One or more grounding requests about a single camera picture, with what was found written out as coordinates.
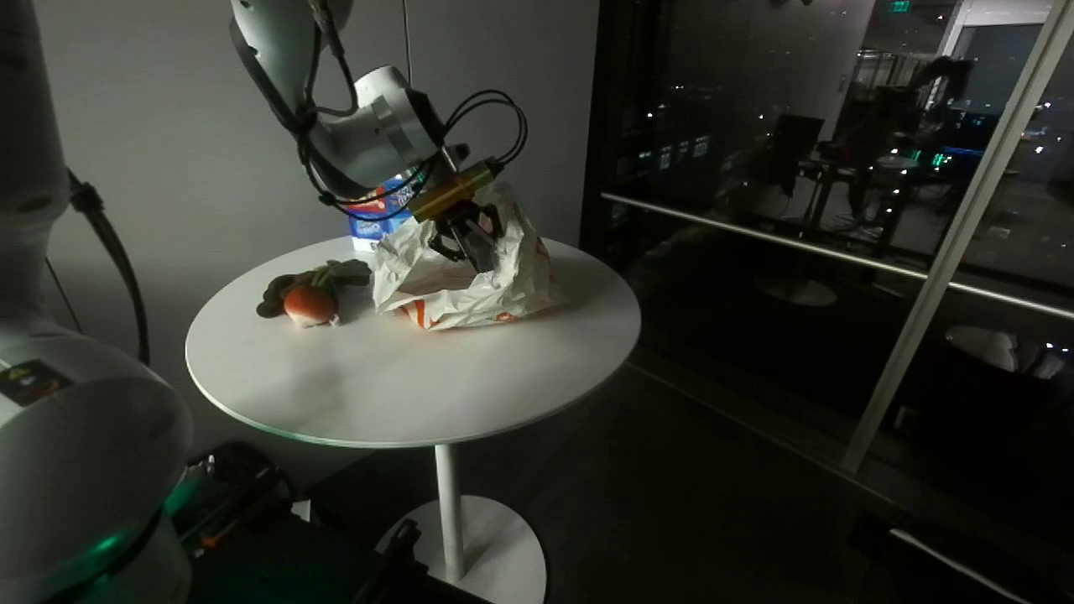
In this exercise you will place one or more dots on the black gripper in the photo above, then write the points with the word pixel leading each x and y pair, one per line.
pixel 468 223

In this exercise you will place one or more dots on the brown moose toy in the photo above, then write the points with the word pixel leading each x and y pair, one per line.
pixel 272 296

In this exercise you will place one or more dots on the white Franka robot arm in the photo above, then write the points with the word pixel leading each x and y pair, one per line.
pixel 369 136

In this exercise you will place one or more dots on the white plastic bag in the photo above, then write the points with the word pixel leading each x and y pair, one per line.
pixel 515 287

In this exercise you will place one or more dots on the blue snack variety box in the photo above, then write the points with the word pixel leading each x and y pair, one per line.
pixel 372 223

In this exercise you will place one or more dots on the white table pedestal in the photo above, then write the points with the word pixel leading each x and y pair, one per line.
pixel 446 503

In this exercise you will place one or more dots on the white window rail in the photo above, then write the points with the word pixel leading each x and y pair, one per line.
pixel 782 244

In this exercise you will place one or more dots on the white window post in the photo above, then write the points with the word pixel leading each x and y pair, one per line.
pixel 961 235

